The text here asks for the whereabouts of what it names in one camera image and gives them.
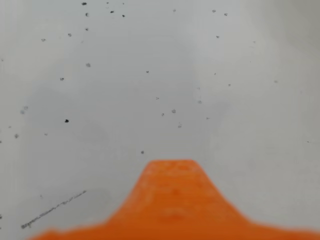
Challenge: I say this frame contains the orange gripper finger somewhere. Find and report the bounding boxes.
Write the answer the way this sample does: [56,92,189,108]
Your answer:
[26,159,320,240]

